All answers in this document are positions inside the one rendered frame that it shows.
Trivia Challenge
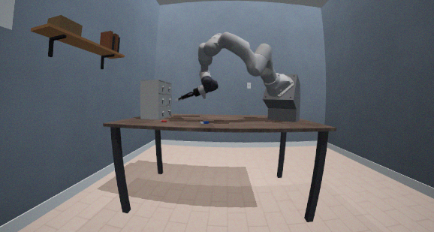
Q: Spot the grey chest of drawers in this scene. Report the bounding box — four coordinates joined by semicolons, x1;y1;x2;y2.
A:
140;80;172;119

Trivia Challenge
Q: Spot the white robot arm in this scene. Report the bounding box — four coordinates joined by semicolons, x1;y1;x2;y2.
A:
198;32;294;99

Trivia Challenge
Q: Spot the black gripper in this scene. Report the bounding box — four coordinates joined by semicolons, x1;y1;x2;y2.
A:
175;88;200;102

